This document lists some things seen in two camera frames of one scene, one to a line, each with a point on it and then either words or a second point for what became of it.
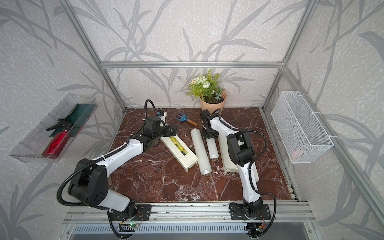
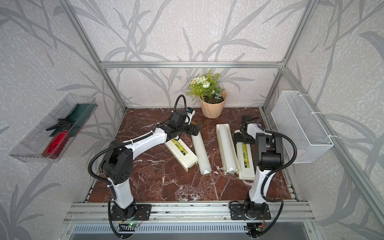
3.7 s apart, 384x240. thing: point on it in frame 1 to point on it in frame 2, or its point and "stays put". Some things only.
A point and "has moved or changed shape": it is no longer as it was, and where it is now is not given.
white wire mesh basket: [302, 136] stays put
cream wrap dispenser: [185, 158] stays put
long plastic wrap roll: [201, 152] stays put
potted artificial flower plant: [212, 97] stays put
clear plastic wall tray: [51, 137] stays put
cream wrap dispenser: [228, 163] has moved or changed shape
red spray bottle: [59, 140] stays put
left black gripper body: [163, 132] to [187, 129]
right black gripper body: [208, 133] to [241, 137]
